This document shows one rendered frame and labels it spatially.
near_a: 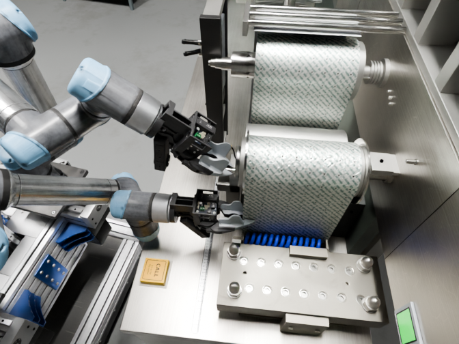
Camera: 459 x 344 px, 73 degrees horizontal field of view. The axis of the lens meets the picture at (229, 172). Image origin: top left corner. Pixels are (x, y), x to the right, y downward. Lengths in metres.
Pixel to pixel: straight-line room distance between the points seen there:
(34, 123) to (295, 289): 0.66
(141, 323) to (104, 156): 1.75
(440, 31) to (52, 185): 0.91
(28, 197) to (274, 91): 0.63
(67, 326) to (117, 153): 1.26
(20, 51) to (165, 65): 2.35
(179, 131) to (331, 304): 0.53
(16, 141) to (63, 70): 2.88
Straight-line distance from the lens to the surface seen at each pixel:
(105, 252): 1.85
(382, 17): 0.89
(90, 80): 0.59
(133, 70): 3.28
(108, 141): 2.63
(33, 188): 0.86
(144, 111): 0.60
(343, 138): 0.84
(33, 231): 1.42
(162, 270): 0.96
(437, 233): 0.62
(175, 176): 1.14
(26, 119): 0.69
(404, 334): 0.72
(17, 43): 1.00
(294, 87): 0.79
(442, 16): 0.77
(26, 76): 1.06
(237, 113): 1.35
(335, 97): 0.82
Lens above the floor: 1.81
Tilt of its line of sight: 53 degrees down
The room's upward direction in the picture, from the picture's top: straight up
